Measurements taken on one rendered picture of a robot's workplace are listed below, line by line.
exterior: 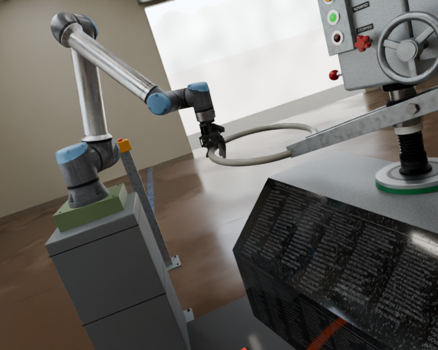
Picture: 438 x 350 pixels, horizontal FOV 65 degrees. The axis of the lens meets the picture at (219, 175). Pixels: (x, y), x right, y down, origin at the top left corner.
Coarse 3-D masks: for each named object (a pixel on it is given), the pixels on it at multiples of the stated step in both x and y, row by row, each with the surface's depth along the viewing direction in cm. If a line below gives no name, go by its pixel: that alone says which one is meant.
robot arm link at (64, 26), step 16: (64, 16) 144; (64, 32) 141; (80, 32) 144; (80, 48) 143; (96, 48) 142; (96, 64) 144; (112, 64) 141; (128, 80) 141; (144, 80) 141; (144, 96) 141; (160, 96) 137; (176, 96) 147; (160, 112) 140
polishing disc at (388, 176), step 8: (432, 160) 102; (384, 168) 108; (392, 168) 106; (432, 168) 97; (376, 176) 103; (384, 176) 102; (392, 176) 100; (400, 176) 98; (408, 176) 97; (416, 176) 95; (424, 176) 94; (432, 176) 92; (384, 184) 98; (392, 184) 95; (400, 184) 94; (408, 184) 92; (416, 184) 91; (424, 184) 90; (432, 184) 89
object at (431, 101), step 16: (416, 96) 86; (432, 96) 82; (368, 112) 110; (384, 112) 93; (400, 112) 90; (416, 112) 87; (336, 128) 108; (352, 128) 104; (368, 128) 99; (304, 144) 123; (320, 144) 117
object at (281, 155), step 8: (256, 128) 172; (264, 128) 171; (272, 128) 170; (280, 128) 169; (288, 128) 166; (296, 128) 162; (304, 128) 157; (312, 128) 149; (232, 136) 169; (240, 136) 171; (208, 152) 154; (280, 152) 130; (288, 152) 130; (216, 160) 141; (224, 160) 137; (232, 160) 134; (240, 160) 132; (248, 160) 131; (256, 160) 130; (264, 160) 129; (272, 160) 129
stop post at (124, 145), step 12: (120, 144) 251; (120, 156) 254; (132, 168) 258; (132, 180) 259; (144, 192) 263; (144, 204) 265; (156, 228) 271; (156, 240) 273; (168, 252) 277; (168, 264) 279; (180, 264) 276
